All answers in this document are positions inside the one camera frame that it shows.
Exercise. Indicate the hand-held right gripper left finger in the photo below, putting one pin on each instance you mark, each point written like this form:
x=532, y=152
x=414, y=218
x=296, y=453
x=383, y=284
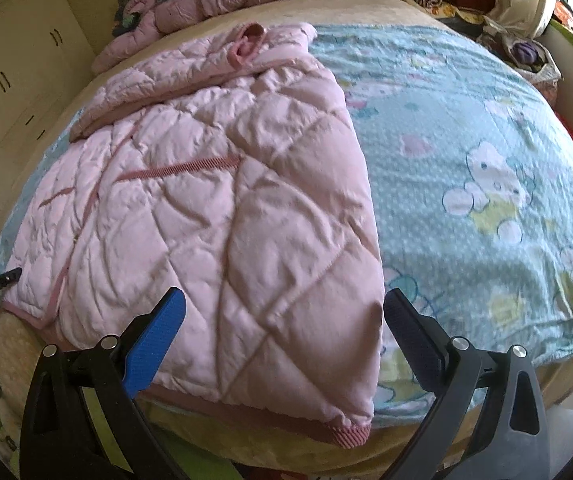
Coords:
x=159, y=340

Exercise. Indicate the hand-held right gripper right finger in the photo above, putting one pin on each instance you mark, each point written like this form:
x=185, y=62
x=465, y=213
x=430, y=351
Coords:
x=414, y=342

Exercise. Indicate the pink quilted jacket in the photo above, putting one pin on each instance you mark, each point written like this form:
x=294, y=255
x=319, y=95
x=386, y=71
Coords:
x=216, y=210

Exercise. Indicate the beige fluffy blanket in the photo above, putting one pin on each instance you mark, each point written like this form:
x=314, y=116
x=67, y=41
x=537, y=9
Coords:
x=11, y=350

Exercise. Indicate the white plastic object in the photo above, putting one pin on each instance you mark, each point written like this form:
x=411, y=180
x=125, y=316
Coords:
x=566, y=430

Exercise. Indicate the blue cartoon printed blanket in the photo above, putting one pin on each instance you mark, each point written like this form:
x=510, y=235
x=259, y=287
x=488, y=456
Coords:
x=466, y=135

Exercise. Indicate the cream built-in wardrobe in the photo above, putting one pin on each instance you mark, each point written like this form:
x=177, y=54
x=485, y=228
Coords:
x=26, y=60

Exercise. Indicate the dark teal printed cloth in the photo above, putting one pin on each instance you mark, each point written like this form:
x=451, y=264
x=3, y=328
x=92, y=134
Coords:
x=134, y=10

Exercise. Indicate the bag with purple cloth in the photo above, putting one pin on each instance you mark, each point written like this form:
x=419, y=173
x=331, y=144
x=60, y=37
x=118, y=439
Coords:
x=526, y=52

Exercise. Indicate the crumpled pink quilted garment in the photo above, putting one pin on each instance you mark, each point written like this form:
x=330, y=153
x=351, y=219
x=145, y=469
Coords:
x=191, y=5

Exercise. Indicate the bed with beige sheet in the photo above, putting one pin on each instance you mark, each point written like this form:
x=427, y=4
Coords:
x=366, y=2

